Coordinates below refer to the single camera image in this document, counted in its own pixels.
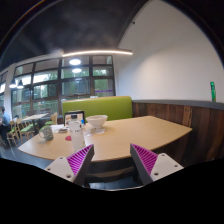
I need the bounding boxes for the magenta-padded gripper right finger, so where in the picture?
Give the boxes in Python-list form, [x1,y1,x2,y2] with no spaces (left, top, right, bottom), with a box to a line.
[129,143,185,186]

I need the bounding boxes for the green bottle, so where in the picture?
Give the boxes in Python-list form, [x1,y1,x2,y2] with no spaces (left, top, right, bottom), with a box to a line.
[209,81,217,103]

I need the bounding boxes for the green speckled white mug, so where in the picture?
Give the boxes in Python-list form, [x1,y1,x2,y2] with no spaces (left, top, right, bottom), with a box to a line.
[38,125,55,142]

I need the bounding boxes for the wooden chairs with green seats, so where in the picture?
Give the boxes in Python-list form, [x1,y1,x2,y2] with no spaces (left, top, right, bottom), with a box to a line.
[6,113,58,144]

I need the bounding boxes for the large black-framed window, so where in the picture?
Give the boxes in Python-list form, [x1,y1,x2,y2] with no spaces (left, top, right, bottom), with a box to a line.
[0,54,116,118]

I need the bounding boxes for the white bowl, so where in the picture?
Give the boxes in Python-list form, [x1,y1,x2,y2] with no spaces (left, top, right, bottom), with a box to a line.
[85,114,109,129]

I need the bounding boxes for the light wooden dining table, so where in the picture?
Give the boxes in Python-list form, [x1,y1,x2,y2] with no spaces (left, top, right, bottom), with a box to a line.
[22,113,49,134]

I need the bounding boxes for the clear black-capped drink bottle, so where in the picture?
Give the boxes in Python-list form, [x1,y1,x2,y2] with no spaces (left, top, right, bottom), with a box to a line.
[68,114,87,153]

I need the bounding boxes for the person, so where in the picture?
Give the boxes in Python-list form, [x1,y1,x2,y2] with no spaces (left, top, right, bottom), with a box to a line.
[0,105,12,148]

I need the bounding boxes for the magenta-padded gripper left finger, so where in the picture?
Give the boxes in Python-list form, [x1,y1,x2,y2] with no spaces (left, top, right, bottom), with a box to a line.
[44,143,96,187]

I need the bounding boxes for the white paper sheets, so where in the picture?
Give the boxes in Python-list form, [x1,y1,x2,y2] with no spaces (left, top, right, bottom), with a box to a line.
[49,124,66,133]

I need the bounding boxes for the green upholstered bench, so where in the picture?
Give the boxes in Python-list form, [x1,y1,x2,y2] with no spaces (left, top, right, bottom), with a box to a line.
[61,95,134,122]

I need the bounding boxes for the long curved ceiling light strip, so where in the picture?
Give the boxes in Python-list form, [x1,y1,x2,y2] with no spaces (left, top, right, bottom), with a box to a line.
[61,49,134,58]

